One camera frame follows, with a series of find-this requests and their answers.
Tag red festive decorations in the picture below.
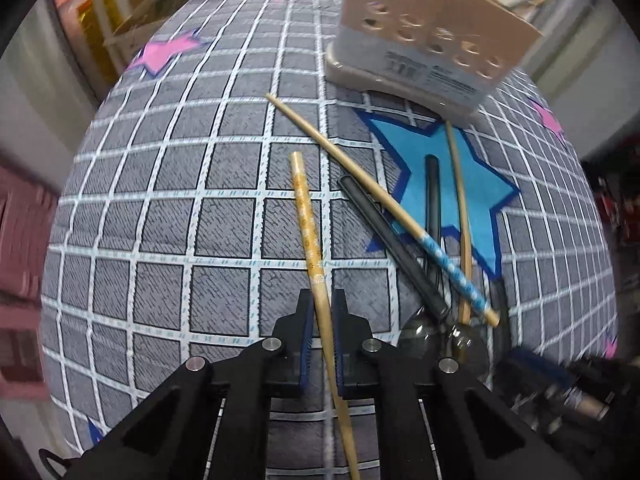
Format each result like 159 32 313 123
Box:
590 170 640 246

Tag grey checkered star tablecloth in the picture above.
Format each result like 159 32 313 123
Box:
40 0 621 480

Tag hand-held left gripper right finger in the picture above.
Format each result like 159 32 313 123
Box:
331 288 583 480

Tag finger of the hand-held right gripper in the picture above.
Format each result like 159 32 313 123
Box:
502 347 571 391

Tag pink ribbed storage box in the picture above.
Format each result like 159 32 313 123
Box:
0 160 61 401

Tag cream tiered storage cart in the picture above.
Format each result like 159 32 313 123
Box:
92 0 256 73

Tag orange-patterned wooden chopstick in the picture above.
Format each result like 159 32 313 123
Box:
289 151 362 480

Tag black-handled utensil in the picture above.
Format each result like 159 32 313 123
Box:
492 277 513 356

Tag black-handled steel spoon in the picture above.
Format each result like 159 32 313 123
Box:
337 174 451 366
424 155 493 376

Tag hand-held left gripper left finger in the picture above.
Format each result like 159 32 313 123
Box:
65 289 316 480

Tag plain wooden chopstick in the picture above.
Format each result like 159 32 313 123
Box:
444 122 473 325

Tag beige plastic utensil holder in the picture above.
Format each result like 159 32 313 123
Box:
324 0 543 128

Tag blue-patterned wooden chopstick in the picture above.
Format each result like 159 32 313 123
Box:
265 92 501 326

